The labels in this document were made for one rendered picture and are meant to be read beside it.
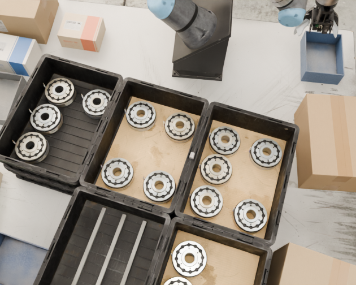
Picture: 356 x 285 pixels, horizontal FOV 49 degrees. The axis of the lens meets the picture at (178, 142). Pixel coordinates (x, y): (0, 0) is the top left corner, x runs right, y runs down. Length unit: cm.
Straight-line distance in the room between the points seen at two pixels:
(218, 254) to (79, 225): 44
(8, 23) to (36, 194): 69
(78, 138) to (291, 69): 90
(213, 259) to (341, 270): 36
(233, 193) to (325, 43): 83
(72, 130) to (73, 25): 50
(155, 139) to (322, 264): 64
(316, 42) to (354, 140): 54
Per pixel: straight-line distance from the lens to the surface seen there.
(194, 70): 157
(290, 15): 124
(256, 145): 132
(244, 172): 131
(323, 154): 137
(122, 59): 167
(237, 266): 125
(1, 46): 172
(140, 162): 131
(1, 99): 169
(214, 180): 126
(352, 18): 296
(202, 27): 142
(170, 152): 132
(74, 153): 136
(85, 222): 128
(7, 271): 146
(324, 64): 175
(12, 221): 149
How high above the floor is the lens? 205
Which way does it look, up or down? 67 degrees down
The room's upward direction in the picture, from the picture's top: 2 degrees clockwise
